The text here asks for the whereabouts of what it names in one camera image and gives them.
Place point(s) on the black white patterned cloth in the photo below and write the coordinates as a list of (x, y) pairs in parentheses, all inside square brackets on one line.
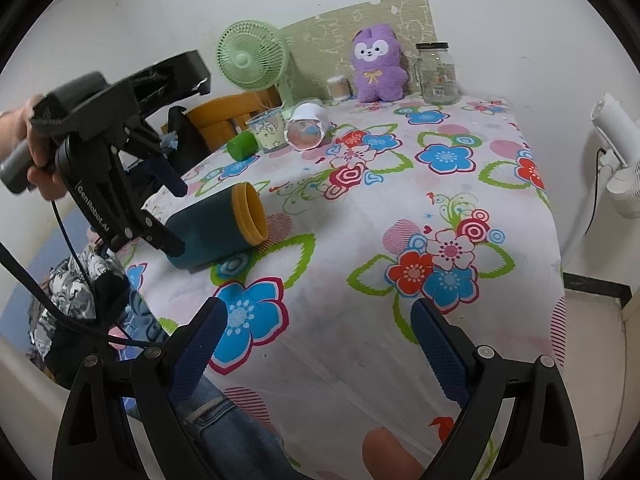
[(75, 285)]

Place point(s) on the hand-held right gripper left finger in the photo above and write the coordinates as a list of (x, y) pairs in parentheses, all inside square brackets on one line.
[(199, 352)]

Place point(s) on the cotton swab container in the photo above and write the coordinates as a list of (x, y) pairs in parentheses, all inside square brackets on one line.
[(339, 87)]

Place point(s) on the printed clear plastic cup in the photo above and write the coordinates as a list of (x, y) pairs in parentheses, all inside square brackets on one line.
[(267, 132)]

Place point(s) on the person's leg in jeans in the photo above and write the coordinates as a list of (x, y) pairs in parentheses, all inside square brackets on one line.
[(230, 430)]

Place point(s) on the clear glass jar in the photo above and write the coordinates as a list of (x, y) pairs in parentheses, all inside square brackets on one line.
[(436, 77)]

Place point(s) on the wooden chair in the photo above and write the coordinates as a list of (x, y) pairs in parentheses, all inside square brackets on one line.
[(220, 117)]

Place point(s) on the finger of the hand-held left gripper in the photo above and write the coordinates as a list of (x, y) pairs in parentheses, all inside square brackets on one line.
[(167, 243), (167, 176)]

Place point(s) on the purple plush toy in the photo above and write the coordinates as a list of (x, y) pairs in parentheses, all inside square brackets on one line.
[(376, 67)]

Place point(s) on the green desk fan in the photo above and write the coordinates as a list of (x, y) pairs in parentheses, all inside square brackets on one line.
[(252, 52)]

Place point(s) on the dark clothing on chair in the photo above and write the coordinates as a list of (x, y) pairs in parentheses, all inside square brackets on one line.
[(187, 132)]

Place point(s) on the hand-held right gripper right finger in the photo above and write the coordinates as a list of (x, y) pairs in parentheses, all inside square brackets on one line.
[(440, 355)]

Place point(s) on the white standing fan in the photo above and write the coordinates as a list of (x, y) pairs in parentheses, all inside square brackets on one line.
[(614, 117)]

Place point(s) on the green patterned board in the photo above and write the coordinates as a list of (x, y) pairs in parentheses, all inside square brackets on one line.
[(325, 40)]

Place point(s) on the dark teal cup yellow rim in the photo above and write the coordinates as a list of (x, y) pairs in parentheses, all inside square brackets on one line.
[(210, 225)]

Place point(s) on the person's left hand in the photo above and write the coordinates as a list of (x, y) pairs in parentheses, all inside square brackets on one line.
[(35, 145)]

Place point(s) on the small green cup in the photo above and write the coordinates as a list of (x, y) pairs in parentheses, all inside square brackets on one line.
[(242, 146)]

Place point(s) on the person's bare knee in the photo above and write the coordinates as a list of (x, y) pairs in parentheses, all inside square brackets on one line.
[(390, 457)]

